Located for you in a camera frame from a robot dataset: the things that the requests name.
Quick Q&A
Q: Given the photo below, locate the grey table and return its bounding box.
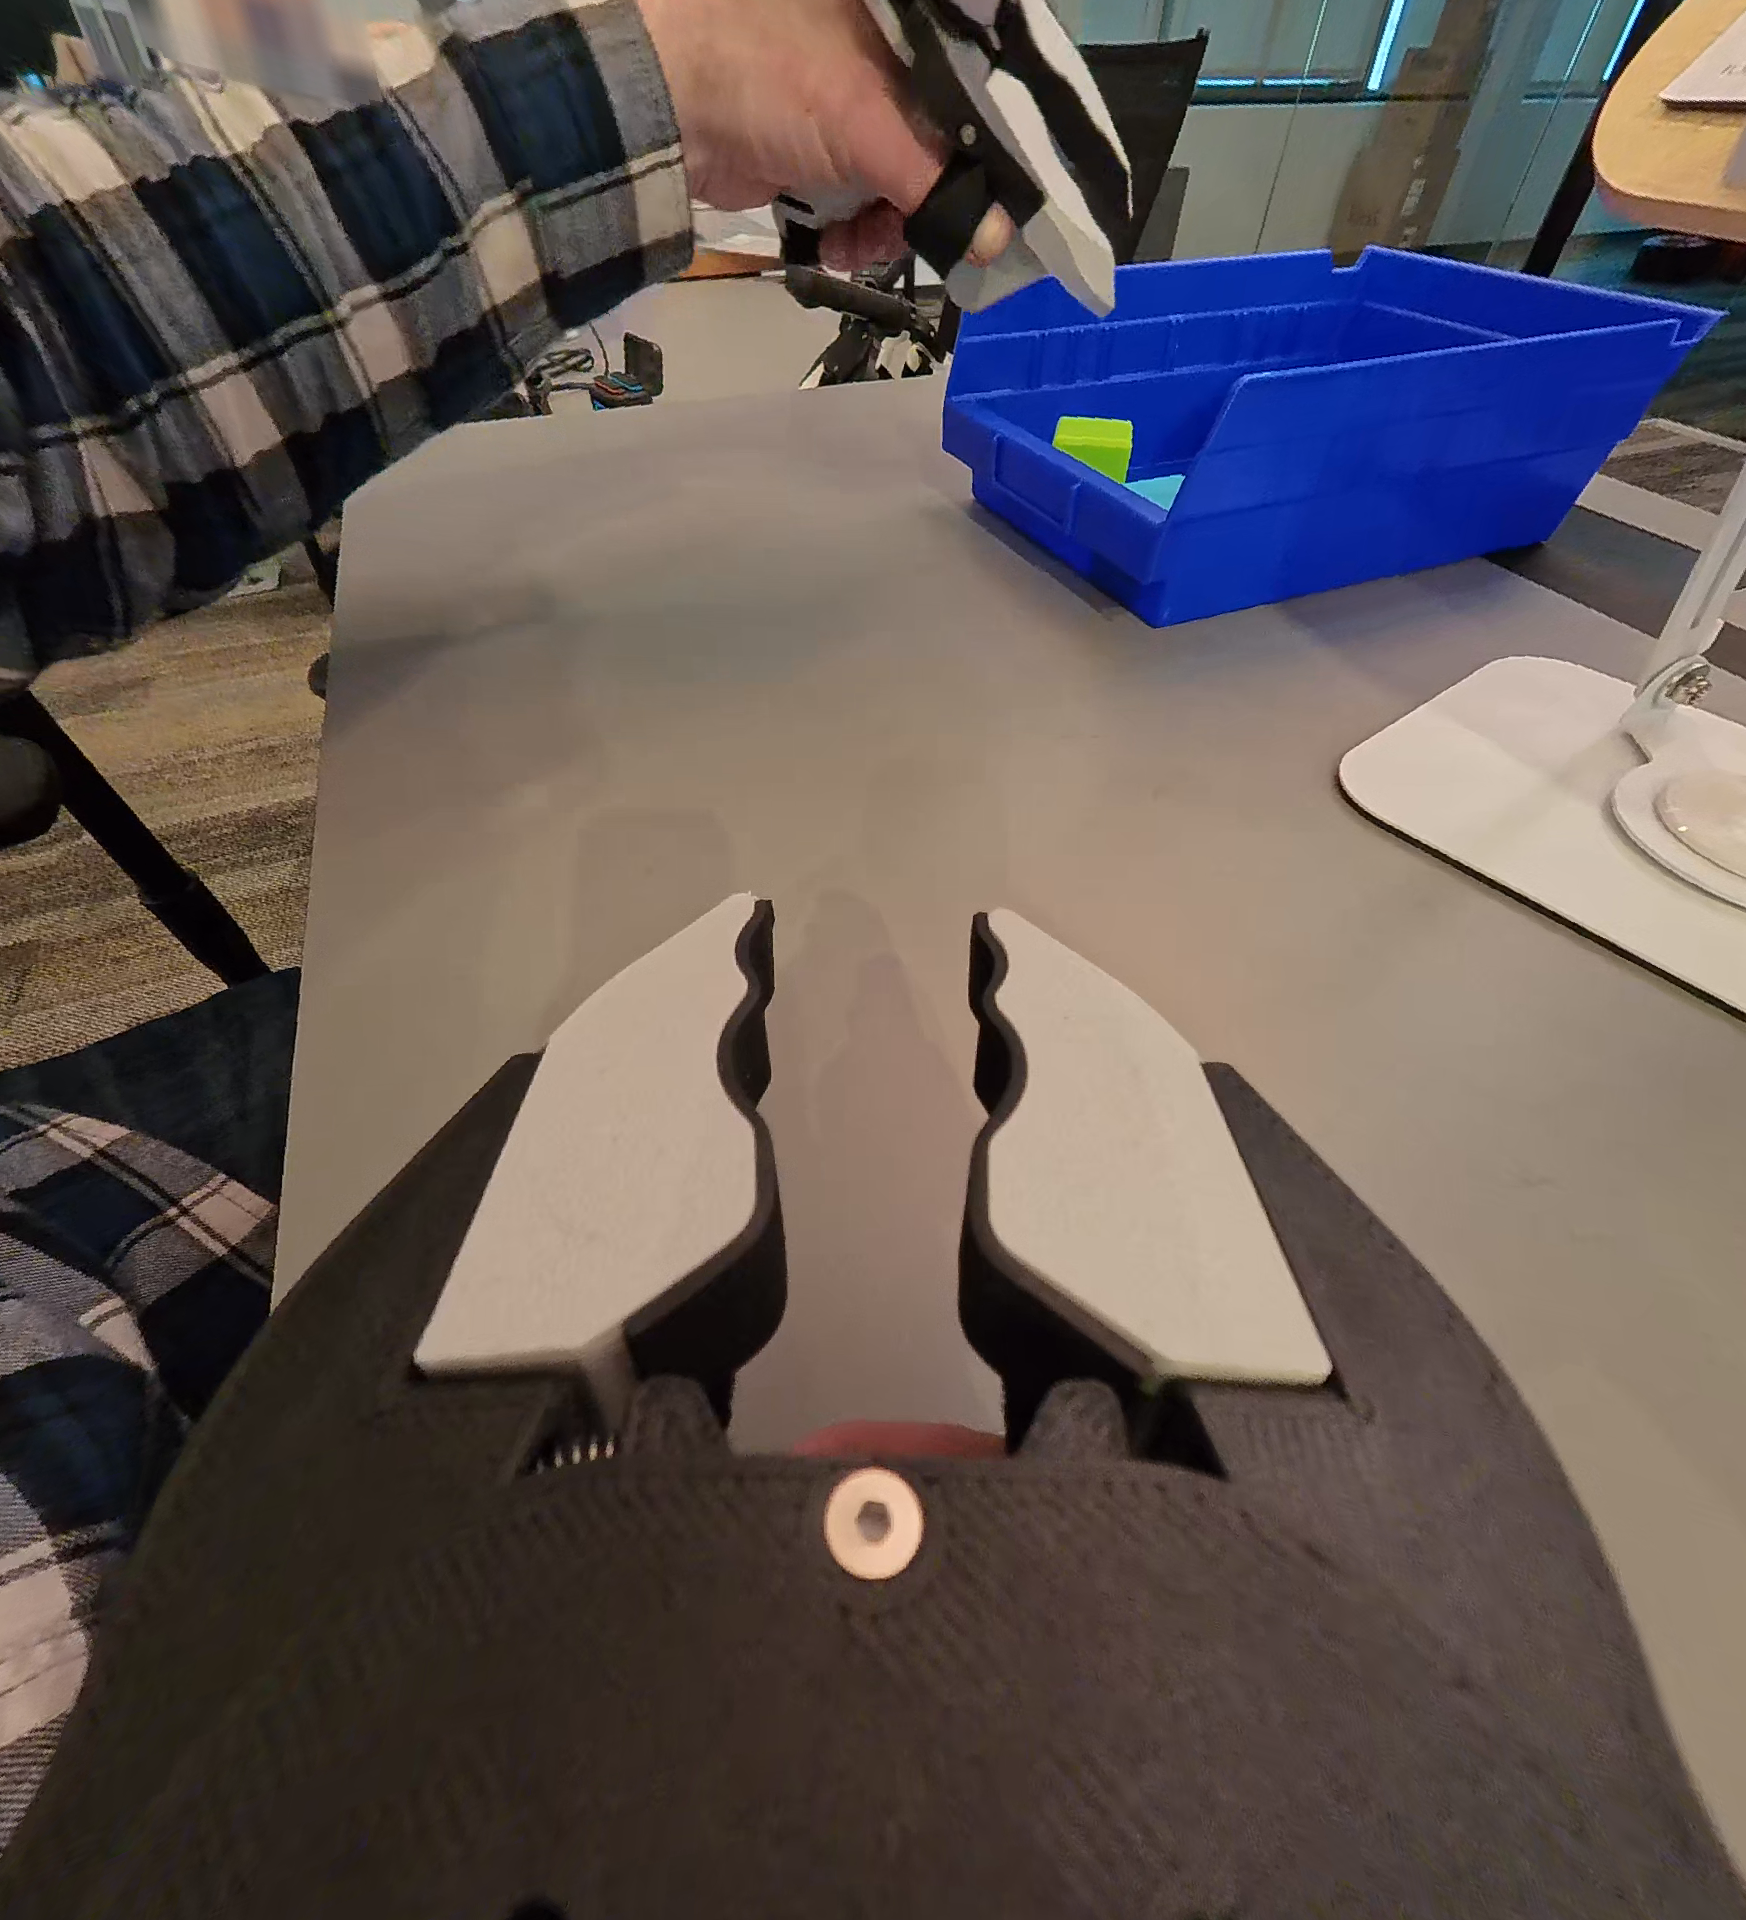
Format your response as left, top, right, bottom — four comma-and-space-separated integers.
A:
556, 274, 966, 404

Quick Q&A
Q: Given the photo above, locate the blue plastic bin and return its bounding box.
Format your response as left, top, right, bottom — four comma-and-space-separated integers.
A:
941, 247, 1727, 630

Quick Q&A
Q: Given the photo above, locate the white stand with wooden board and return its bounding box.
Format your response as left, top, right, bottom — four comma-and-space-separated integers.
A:
1337, 0, 1746, 1070

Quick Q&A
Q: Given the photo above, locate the person's left forearm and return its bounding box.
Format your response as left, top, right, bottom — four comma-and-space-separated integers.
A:
274, 0, 698, 452

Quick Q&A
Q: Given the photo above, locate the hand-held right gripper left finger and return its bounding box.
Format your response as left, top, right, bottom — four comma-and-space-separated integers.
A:
411, 895, 790, 1430

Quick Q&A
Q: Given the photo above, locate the black and white camera rig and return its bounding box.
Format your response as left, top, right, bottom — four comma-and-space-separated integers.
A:
774, 258, 953, 394

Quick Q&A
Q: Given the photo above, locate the person's plaid shirt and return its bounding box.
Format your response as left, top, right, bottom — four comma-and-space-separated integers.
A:
0, 61, 455, 1920

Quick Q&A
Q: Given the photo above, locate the person's left hand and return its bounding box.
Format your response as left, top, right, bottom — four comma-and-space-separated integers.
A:
645, 0, 1017, 275

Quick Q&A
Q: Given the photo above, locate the grey desk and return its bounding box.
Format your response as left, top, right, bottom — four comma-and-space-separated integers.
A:
274, 393, 1746, 1920

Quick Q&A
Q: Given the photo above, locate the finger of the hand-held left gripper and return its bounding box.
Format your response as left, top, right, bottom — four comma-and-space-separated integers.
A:
963, 0, 1136, 269
872, 0, 1118, 318

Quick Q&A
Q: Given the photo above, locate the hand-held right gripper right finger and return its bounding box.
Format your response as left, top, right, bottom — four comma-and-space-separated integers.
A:
958, 907, 1337, 1451

